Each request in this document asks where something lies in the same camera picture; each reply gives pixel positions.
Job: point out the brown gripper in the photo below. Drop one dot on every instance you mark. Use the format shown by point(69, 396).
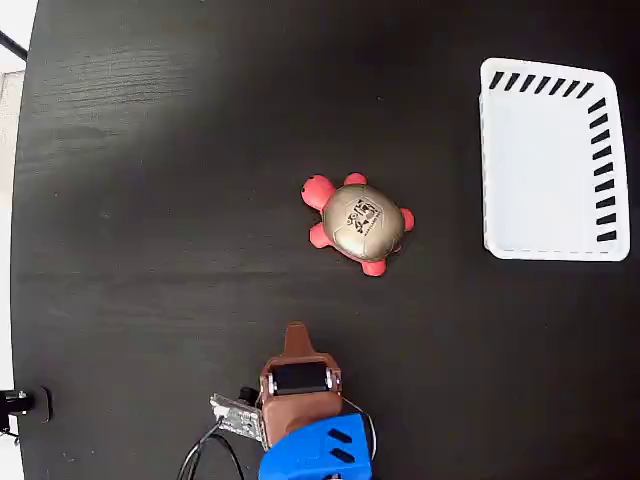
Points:
point(300, 404)

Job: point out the red turtle toy gold shell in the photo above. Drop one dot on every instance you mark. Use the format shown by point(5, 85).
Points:
point(361, 225)

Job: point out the white plastic basket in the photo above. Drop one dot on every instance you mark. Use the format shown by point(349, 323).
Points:
point(540, 175)

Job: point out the black table clamp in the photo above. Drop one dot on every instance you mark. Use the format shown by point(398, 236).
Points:
point(35, 404)

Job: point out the black pole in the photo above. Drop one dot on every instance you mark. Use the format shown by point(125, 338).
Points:
point(12, 44)

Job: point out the small camera circuit board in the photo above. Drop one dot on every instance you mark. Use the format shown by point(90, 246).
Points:
point(237, 417)

